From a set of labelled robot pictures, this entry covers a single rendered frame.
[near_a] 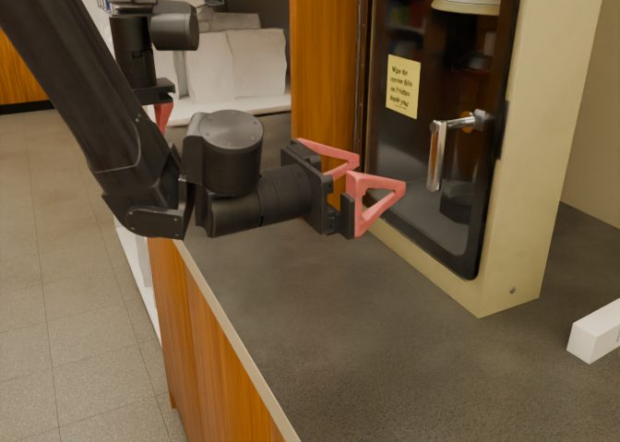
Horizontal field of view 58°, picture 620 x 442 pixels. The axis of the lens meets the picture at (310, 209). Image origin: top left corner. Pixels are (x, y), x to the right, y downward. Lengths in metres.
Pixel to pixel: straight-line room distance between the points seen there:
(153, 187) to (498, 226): 0.42
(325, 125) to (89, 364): 1.54
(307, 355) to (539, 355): 0.28
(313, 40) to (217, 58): 0.93
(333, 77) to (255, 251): 0.32
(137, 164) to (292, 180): 0.15
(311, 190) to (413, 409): 0.26
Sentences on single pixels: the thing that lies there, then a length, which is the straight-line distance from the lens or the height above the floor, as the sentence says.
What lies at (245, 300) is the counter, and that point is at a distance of 0.81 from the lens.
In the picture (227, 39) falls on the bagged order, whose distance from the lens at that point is 1.86.
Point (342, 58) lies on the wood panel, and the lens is 0.96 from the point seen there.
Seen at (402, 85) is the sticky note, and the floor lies 1.21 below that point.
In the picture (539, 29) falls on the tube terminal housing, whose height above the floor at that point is 1.31.
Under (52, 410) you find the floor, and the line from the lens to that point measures 2.14.
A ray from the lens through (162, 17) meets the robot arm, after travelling 0.89.
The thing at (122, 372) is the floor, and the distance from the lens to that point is 2.20.
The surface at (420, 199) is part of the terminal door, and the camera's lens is 0.81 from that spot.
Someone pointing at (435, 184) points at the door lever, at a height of 1.13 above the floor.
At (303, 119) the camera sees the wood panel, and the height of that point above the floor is 1.13.
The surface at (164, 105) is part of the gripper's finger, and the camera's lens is 0.92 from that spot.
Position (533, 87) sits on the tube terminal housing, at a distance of 0.69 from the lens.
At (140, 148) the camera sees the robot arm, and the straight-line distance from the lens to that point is 0.52.
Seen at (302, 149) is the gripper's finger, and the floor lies 1.19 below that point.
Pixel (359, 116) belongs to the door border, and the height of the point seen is 1.14.
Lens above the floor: 1.40
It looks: 26 degrees down
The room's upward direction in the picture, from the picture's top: straight up
